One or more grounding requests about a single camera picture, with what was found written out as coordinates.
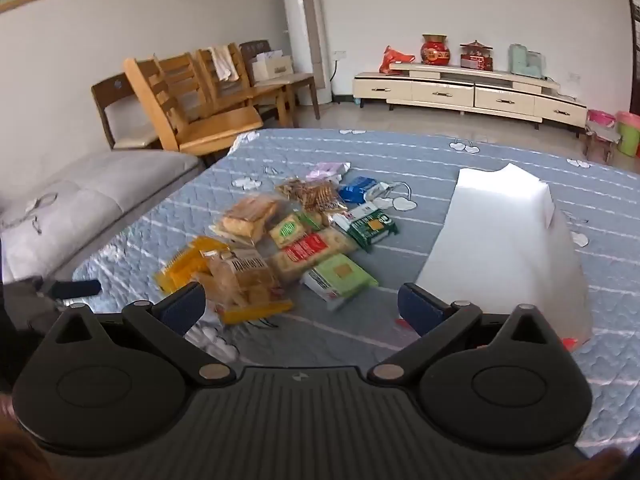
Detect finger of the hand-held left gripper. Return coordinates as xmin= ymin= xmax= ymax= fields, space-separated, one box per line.
xmin=52 ymin=280 xmax=102 ymax=299

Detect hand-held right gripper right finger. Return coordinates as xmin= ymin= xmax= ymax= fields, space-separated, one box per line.
xmin=366 ymin=282 xmax=572 ymax=386

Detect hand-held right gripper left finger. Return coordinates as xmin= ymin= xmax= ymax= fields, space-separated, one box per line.
xmin=49 ymin=282 xmax=238 ymax=386

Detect clear bread bag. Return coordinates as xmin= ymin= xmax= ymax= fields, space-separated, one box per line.
xmin=209 ymin=195 xmax=286 ymax=247

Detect red label cracker packet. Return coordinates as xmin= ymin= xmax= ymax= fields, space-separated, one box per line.
xmin=270 ymin=227 xmax=359 ymax=283

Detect purple snack packet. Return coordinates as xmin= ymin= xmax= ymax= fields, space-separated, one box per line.
xmin=305 ymin=161 xmax=351 ymax=184

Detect yellow snack packet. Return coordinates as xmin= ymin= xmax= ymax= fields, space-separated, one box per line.
xmin=155 ymin=236 xmax=232 ymax=295

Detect light green snack packet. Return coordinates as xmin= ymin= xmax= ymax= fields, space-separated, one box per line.
xmin=301 ymin=253 xmax=379 ymax=311

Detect grey sofa cushion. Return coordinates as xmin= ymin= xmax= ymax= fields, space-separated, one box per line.
xmin=0 ymin=150 xmax=206 ymax=283

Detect dark green snack packet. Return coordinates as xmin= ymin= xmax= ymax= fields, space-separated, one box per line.
xmin=332 ymin=205 xmax=399 ymax=253

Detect round green label packet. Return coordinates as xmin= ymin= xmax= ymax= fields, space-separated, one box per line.
xmin=270 ymin=211 xmax=324 ymax=249

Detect blue snack packet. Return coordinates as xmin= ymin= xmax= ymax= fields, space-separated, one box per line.
xmin=339 ymin=176 xmax=389 ymax=206

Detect dark chair white cushion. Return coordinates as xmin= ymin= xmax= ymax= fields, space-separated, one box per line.
xmin=91 ymin=74 xmax=160 ymax=151

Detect cream television cabinet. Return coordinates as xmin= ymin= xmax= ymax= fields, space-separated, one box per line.
xmin=352 ymin=61 xmax=588 ymax=133

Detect small wooden stool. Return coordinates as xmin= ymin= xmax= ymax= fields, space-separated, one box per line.
xmin=582 ymin=125 xmax=619 ymax=164

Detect white towel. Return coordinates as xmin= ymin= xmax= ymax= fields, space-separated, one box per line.
xmin=209 ymin=45 xmax=241 ymax=82

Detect red plastic bag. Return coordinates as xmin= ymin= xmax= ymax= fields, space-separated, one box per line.
xmin=381 ymin=46 xmax=417 ymax=76

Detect dark brown wooden chair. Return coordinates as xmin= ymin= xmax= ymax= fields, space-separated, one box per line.
xmin=239 ymin=40 xmax=321 ymax=121

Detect white paper bag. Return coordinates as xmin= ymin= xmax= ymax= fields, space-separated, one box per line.
xmin=251 ymin=51 xmax=294 ymax=83

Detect red gift box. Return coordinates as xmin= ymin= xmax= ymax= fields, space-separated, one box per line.
xmin=460 ymin=40 xmax=495 ymax=72

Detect red and gold jar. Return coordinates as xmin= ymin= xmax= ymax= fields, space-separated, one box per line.
xmin=420 ymin=34 xmax=451 ymax=66

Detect mint green kitchen appliance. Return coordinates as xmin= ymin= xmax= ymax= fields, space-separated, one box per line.
xmin=509 ymin=44 xmax=547 ymax=80

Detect green bucket pink rim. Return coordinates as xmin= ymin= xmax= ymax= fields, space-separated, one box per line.
xmin=616 ymin=111 xmax=640 ymax=158

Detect white standing air conditioner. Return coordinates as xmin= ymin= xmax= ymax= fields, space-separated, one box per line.
xmin=278 ymin=0 xmax=333 ymax=106

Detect dark wooden display shelf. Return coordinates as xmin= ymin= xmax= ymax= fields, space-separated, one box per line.
xmin=621 ymin=0 xmax=640 ymax=66

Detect white cable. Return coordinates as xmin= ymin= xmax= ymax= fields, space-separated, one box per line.
xmin=9 ymin=192 xmax=58 ymax=233

